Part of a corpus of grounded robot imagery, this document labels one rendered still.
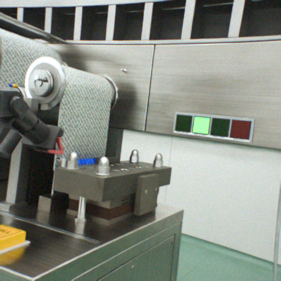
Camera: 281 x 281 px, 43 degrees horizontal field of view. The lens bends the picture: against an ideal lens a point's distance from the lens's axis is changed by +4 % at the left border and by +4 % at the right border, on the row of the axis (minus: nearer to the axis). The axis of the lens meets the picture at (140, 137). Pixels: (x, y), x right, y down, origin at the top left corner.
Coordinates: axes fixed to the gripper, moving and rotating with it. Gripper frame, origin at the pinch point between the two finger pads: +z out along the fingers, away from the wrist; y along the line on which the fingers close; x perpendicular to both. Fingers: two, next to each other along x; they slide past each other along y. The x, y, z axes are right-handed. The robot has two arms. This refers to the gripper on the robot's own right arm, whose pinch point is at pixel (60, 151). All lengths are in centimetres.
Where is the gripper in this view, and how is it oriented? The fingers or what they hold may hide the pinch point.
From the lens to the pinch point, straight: 101.8
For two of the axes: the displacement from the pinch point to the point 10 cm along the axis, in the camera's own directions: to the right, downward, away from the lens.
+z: 3.7, 5.1, 7.8
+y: 8.6, 1.2, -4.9
